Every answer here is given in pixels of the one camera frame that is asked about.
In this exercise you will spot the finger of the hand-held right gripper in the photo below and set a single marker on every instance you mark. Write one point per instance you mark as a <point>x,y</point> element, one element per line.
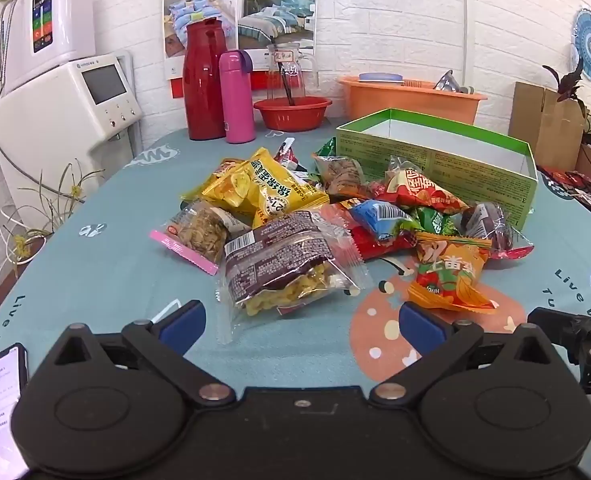
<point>585,335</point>

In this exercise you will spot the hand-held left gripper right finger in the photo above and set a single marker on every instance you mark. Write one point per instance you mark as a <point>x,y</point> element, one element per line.
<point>419,325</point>

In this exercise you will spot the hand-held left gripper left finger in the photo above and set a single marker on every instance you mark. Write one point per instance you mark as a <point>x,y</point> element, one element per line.
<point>181,324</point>

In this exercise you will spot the orange snack packet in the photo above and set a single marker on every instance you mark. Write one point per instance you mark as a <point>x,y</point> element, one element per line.
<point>450,275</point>

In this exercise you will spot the clear nut packet pink edge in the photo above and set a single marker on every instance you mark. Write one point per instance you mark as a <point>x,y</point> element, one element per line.
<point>200,235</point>

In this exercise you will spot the green snack packet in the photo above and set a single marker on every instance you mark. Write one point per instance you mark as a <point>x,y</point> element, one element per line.
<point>328,149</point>
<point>433,222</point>

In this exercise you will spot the blue snack packet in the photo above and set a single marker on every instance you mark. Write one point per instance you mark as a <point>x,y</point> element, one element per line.
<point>380,217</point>

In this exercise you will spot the clear packet brown label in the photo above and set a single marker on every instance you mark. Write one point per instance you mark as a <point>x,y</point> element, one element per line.
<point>280,265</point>

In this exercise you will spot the dark red clear snack packet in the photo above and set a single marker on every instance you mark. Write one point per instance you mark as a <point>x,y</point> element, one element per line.
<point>493,230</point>

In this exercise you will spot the yellow chip packet red logo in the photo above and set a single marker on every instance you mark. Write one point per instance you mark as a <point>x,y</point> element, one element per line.
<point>225,187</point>

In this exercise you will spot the green cardboard box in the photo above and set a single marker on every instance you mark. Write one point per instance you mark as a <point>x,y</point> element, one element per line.
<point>455,175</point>

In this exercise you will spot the brown nut snack packet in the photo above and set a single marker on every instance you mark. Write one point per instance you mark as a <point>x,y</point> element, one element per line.
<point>343,175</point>

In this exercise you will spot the yellow puffed snack packet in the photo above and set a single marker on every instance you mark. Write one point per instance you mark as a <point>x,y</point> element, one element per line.
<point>285,190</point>

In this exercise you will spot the red gift packets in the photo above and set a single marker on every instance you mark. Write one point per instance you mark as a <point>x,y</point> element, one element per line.
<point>565,177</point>

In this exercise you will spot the large cardboard box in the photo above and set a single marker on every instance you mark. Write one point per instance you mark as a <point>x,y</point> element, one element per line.
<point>540,120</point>

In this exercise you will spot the potted yellow flower plant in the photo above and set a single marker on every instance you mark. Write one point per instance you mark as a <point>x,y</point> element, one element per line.
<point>30,230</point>

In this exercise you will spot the smartphone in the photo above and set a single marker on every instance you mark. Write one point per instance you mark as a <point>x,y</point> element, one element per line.
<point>2,410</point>

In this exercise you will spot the white red triangular snack packet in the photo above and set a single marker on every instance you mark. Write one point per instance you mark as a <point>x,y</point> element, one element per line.
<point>288,155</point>

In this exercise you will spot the dark purple plant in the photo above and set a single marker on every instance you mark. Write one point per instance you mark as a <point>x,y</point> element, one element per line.
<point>570,82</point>

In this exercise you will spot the orange plastic basin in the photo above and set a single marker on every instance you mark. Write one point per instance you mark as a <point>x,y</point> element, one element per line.
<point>405,100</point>

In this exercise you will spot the pink thermos bottle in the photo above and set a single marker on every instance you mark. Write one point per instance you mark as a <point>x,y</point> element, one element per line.
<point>238,100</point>

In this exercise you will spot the red thermos jug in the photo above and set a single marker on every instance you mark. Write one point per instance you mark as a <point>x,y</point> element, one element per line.
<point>203,90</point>

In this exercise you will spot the red plastic basin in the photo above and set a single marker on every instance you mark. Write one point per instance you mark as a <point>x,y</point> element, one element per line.
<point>293,116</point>

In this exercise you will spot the white appliance with screen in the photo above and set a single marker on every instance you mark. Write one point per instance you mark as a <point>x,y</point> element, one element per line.
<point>50,120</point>

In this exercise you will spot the steel bowl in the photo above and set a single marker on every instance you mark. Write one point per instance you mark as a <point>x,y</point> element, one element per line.
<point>448,82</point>

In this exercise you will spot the bowl with blue lid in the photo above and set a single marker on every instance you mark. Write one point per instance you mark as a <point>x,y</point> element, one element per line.
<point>380,78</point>

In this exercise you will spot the dark stick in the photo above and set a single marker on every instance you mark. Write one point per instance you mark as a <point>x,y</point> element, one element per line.
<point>288,87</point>

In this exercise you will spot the glass pitcher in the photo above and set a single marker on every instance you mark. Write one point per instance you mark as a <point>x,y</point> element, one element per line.
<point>300,80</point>

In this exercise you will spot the white water purifier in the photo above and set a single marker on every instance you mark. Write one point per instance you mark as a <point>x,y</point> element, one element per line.
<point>57,15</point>

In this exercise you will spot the white wall pipe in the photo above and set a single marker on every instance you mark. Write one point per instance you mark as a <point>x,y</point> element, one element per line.
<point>465,20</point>

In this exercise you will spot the wall poster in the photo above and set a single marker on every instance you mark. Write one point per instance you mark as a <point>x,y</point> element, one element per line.
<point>275,10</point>

